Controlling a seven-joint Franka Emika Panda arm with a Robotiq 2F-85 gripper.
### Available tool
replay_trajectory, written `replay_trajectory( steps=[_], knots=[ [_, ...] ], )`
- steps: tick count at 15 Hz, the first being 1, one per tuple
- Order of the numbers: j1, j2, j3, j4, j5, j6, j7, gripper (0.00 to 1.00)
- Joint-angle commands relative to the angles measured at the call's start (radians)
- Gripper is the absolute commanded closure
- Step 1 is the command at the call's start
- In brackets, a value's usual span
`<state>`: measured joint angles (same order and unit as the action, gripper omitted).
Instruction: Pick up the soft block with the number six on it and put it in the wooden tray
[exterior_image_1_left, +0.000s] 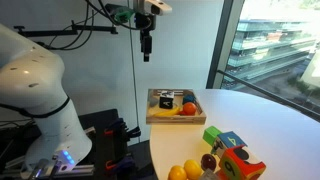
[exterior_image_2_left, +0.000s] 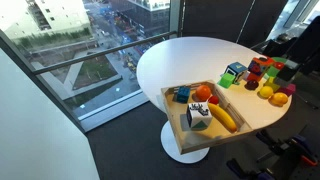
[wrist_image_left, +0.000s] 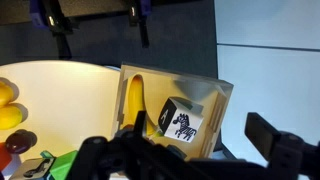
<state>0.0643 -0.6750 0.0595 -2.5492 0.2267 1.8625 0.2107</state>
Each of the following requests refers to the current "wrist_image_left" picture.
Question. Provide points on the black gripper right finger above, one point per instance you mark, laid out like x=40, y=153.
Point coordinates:
x=263, y=135

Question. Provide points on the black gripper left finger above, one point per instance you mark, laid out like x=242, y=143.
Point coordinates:
x=140, y=123

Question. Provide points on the white zebra soft block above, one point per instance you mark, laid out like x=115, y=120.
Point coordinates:
x=181, y=125

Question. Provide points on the wooden tray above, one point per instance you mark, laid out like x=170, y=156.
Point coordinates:
x=200, y=90

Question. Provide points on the green cube block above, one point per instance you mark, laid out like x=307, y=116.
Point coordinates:
x=65, y=165

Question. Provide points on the blue soft block number four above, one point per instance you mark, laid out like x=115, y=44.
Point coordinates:
x=31, y=168

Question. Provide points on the red-orange cube block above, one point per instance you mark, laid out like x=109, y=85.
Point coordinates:
x=4, y=156

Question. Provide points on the yellow banana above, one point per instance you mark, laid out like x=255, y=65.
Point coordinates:
x=136, y=96

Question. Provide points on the dark purple plum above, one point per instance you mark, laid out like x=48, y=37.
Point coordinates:
x=18, y=142

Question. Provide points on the yellow lemon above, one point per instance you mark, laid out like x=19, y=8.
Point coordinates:
x=10, y=116
x=5, y=95

